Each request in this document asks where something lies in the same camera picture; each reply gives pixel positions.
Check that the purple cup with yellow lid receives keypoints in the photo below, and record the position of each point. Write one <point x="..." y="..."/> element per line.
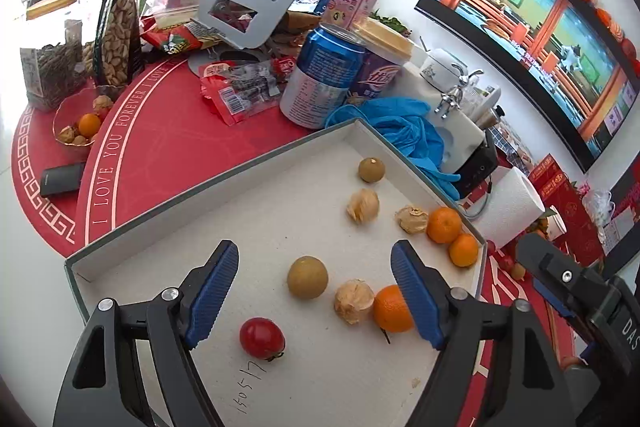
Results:
<point x="382" y="67"/>

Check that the silver rabbit figurine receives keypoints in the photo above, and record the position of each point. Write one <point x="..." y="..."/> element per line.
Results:
<point x="452" y="96"/>

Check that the dried physalis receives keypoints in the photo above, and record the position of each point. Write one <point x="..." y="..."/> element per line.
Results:
<point x="354" y="302"/>
<point x="412" y="219"/>
<point x="102" y="104"/>
<point x="67" y="134"/>
<point x="363" y="205"/>

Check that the black phone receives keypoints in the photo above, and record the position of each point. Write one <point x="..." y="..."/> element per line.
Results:
<point x="62" y="179"/>

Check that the small red snack packet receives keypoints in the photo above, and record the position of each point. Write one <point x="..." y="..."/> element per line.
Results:
<point x="285" y="67"/>

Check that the white ceramic lidded jar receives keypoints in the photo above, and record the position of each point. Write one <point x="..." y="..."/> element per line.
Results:
<point x="440" y="67"/>

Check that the red round table mat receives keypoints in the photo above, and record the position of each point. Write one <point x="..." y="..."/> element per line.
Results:
<point x="160" y="137"/>

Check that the black capped bottle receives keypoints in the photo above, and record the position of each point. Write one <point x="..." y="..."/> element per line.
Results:
<point x="495" y="118"/>

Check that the red gift box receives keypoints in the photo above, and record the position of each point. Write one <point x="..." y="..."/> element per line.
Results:
<point x="575" y="219"/>
<point x="545" y="177"/>

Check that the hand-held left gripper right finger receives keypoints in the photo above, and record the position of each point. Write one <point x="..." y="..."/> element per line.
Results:
<point x="417" y="297"/>

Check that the sunflower seed bag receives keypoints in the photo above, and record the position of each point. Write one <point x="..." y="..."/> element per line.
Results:
<point x="50" y="67"/>

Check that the white cardboard box tray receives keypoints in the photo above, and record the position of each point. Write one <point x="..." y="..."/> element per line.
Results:
<point x="280" y="207"/>

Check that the wooden board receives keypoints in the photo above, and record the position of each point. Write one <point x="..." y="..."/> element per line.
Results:
<point x="50" y="4"/>

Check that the white paper cup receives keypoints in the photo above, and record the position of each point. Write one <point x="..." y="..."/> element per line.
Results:
<point x="554" y="221"/>

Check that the white bottle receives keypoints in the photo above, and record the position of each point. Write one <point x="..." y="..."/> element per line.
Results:
<point x="487" y="103"/>

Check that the small orange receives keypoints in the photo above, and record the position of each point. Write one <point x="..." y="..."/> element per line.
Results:
<point x="463" y="250"/>
<point x="442" y="224"/>
<point x="89" y="125"/>

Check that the green leafy plant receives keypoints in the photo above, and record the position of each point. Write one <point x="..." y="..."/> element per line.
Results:
<point x="390" y="21"/>

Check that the blue disposable gloves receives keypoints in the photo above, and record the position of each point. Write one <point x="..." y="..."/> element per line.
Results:
<point x="405" y="132"/>

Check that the orange with stem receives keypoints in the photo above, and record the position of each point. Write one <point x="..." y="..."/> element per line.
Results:
<point x="392" y="312"/>

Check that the small brown longan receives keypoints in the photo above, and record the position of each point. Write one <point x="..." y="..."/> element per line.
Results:
<point x="371" y="169"/>

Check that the blue checked cloth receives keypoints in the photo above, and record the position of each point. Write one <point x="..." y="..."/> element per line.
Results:
<point x="510" y="147"/>

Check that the pistachio bag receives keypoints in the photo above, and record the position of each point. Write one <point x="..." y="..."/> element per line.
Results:
<point x="117" y="22"/>

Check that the large brown longan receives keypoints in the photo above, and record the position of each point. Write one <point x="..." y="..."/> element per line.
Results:
<point x="307" y="277"/>

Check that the red and green snack packet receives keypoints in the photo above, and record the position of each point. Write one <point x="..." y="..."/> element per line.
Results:
<point x="175" y="39"/>

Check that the white paper towel roll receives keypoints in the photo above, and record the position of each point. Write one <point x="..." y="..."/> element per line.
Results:
<point x="510" y="212"/>

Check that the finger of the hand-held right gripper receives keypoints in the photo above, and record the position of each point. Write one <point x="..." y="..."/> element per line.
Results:
<point x="555" y="267"/>
<point x="550" y="299"/>

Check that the blue drink can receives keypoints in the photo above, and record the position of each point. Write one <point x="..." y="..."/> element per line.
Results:
<point x="320" y="77"/>

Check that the wall television screen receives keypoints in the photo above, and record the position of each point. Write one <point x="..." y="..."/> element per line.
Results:
<point x="540" y="42"/>

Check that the pink milk carton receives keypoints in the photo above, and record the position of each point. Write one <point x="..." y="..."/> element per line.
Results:
<point x="347" y="4"/>

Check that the brown paper bag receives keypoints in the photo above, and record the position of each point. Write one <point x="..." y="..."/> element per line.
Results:
<point x="300" y="24"/>

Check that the clear red snack packet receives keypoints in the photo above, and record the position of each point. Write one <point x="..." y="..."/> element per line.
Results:
<point x="240" y="94"/>

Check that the green longan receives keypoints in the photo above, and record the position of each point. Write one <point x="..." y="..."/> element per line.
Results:
<point x="517" y="272"/>

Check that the glass jar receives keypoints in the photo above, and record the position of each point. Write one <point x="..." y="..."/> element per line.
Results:
<point x="72" y="32"/>

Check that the glass fruit dish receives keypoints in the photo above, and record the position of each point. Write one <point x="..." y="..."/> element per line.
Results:
<point x="70" y="114"/>

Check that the black power bank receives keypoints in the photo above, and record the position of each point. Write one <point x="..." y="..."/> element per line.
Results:
<point x="477" y="167"/>

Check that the red cherry tomato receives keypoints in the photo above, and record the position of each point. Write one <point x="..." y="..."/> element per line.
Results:
<point x="507" y="263"/>
<point x="261" y="337"/>

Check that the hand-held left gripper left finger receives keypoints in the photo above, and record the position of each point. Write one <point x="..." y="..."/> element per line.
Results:
<point x="212" y="292"/>

